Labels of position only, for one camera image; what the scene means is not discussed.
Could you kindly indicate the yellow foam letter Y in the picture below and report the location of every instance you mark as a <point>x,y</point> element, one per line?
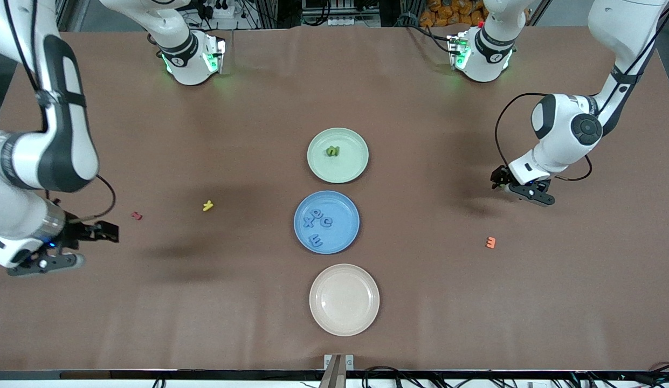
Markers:
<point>207,205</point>

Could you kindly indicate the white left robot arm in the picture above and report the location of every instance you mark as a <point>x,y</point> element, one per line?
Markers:
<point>555,151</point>

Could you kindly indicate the beige plate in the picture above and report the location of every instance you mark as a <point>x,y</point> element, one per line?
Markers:
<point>344,299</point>

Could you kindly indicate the blue foam letter E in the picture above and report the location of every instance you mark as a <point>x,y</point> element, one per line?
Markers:
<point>312,241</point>

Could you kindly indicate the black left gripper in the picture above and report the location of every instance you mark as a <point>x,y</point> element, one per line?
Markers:
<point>499,177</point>

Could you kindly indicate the white power strip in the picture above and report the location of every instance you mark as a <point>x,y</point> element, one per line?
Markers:
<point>218,8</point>

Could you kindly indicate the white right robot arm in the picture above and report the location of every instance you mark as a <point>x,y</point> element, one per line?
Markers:
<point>21,161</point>

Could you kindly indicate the bag of orange fruit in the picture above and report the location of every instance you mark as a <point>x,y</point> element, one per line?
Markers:
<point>453,13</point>

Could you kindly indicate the blue plate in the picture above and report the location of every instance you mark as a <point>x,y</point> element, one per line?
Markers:
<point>342,231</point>

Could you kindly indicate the black table edge rail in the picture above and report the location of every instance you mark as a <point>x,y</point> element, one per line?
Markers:
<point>151,374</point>

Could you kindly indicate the blue foam letter C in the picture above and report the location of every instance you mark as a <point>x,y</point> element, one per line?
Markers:
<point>323,221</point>

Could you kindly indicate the pale green plate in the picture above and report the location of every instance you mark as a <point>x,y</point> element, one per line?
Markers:
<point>345,167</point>

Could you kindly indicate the orange foam letter E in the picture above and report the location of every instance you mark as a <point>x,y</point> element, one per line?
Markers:
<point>494,243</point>

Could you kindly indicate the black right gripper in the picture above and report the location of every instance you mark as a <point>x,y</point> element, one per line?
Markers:
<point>77,230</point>

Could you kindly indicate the blue foam letter X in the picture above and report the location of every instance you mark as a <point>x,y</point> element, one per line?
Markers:
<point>308,222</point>

